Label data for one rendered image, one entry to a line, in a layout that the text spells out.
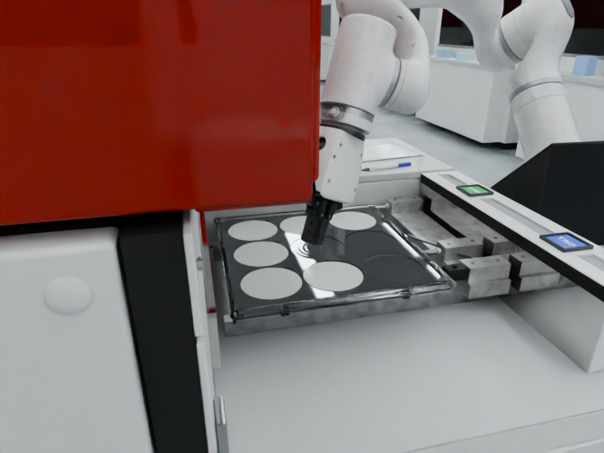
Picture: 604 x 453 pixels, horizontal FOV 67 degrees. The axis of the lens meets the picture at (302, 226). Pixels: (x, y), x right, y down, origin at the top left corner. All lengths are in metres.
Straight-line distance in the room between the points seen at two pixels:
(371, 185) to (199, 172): 0.95
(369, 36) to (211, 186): 0.55
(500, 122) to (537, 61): 4.37
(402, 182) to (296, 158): 0.97
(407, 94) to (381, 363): 0.40
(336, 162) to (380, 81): 0.13
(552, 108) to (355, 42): 0.64
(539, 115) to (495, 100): 4.32
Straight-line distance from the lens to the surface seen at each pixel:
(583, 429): 0.78
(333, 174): 0.65
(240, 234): 0.93
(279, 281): 0.76
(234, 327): 0.77
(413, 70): 0.72
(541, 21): 1.29
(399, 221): 1.06
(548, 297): 0.84
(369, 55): 0.69
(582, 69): 4.60
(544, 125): 1.20
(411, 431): 0.64
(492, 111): 5.53
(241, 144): 0.16
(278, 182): 0.17
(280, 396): 0.67
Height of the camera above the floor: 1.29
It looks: 24 degrees down
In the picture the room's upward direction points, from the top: straight up
